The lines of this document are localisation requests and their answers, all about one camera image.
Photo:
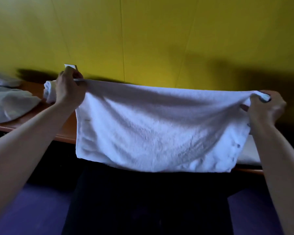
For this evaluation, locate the white wall outlet plate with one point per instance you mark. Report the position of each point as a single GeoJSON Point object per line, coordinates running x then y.
{"type": "Point", "coordinates": [71, 67]}

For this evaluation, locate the folded white towel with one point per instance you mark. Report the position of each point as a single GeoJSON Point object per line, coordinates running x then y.
{"type": "Point", "coordinates": [250, 150]}

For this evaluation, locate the rolled white towel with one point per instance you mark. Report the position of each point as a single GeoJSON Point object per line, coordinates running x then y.
{"type": "Point", "coordinates": [49, 92]}

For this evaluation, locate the person's left forearm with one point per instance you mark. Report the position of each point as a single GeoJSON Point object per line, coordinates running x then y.
{"type": "Point", "coordinates": [24, 151]}

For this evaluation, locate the white terry towel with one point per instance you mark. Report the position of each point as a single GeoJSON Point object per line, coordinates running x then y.
{"type": "Point", "coordinates": [156, 127]}

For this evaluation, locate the person's dark trousers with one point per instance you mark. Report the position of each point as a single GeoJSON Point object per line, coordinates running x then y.
{"type": "Point", "coordinates": [147, 200]}

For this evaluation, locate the person's left fingers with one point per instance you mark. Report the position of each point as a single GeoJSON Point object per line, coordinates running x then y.
{"type": "Point", "coordinates": [74, 74]}

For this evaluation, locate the person's right hand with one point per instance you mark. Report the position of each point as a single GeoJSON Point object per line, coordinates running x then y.
{"type": "Point", "coordinates": [267, 111]}

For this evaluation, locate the person's right forearm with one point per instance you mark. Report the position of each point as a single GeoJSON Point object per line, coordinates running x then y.
{"type": "Point", "coordinates": [280, 178]}

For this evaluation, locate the person's right fingers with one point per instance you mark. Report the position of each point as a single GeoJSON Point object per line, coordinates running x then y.
{"type": "Point", "coordinates": [272, 100]}

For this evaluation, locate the person's left hand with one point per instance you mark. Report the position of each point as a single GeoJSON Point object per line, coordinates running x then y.
{"type": "Point", "coordinates": [67, 89]}

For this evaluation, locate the crumpled white towel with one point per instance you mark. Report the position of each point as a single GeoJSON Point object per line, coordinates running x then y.
{"type": "Point", "coordinates": [11, 105]}
{"type": "Point", "coordinates": [3, 79]}

